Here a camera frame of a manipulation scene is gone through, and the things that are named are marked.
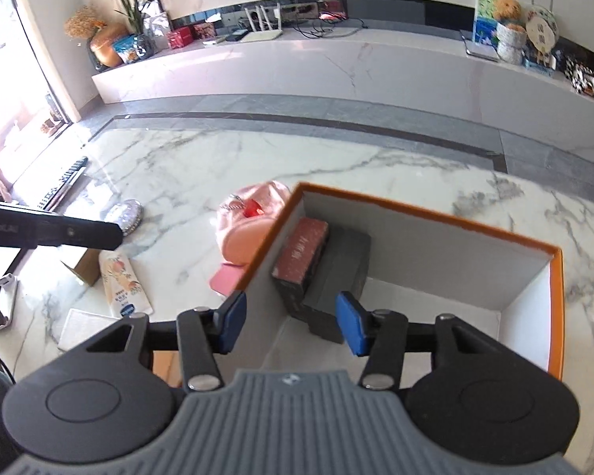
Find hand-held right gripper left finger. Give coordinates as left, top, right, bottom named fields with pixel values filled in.
left=54, top=289, right=248, bottom=393

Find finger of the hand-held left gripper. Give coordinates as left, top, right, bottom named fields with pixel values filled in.
left=34, top=213, right=124, bottom=251

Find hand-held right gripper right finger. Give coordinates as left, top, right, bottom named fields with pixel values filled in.
left=335, top=291, right=525, bottom=391

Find round silver tin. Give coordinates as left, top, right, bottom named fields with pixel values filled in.
left=104, top=198, right=144, bottom=237

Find white snack packet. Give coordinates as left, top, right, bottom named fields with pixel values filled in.
left=99, top=251, right=154, bottom=318

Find dark grey box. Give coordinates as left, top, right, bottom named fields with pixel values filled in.
left=284, top=225, right=372, bottom=344

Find pink backpack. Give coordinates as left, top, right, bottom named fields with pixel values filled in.
left=217, top=180, right=295, bottom=265

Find red-brown box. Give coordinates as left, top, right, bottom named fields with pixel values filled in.
left=271, top=217, right=330, bottom=298

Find white box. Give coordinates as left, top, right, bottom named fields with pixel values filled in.
left=58, top=308, right=129, bottom=352

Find orange cardboard box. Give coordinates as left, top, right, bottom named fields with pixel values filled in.
left=151, top=182, right=565, bottom=389

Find white marble desktop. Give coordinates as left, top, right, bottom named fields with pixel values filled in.
left=0, top=131, right=594, bottom=475

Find small brown cardboard box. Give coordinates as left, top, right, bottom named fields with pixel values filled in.
left=61, top=247, right=102, bottom=287

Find pink card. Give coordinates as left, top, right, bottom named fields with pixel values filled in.
left=210, top=263, right=252, bottom=298

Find blue snack bag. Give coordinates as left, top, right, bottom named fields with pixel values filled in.
left=113, top=34, right=144, bottom=64

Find copper vase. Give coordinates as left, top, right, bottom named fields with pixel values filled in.
left=89, top=22, right=129, bottom=68

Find dried yellow flowers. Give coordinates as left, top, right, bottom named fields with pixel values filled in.
left=63, top=6, right=107, bottom=39

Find shiny plastic bag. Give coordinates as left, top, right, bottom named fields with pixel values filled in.
left=141, top=10, right=171, bottom=53

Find red gift box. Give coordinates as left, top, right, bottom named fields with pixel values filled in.
left=167, top=27, right=195, bottom=50

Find green plant in glass vase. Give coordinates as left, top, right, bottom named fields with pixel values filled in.
left=115, top=0, right=168, bottom=57

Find white marble TV cabinet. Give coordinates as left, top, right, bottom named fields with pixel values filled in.
left=91, top=25, right=594, bottom=166

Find white router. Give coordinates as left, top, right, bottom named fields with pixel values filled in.
left=240, top=2, right=284, bottom=43

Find silver laptop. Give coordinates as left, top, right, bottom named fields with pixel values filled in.
left=459, top=30, right=501, bottom=63

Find dark red box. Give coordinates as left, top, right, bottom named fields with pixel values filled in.
left=319, top=0, right=347, bottom=21

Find light blue box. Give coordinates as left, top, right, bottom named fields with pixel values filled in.
left=522, top=54, right=558, bottom=72

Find blue green painting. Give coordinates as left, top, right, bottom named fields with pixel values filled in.
left=472, top=0, right=501, bottom=43

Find brown teddy bear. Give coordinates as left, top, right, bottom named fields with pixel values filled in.
left=492, top=0, right=525, bottom=28

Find round paper fan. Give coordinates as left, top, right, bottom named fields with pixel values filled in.
left=525, top=5, right=559, bottom=67

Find black cables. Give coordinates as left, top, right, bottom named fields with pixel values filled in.
left=289, top=12, right=367, bottom=40

